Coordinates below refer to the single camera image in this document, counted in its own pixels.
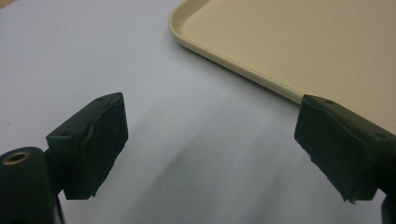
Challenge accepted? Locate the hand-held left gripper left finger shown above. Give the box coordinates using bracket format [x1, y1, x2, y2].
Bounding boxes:
[45, 91, 129, 201]

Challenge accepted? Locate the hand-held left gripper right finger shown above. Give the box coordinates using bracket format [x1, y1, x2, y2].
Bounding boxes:
[293, 93, 396, 204]

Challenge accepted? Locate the beige plastic tray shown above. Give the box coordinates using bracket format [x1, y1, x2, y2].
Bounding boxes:
[168, 0, 396, 135]

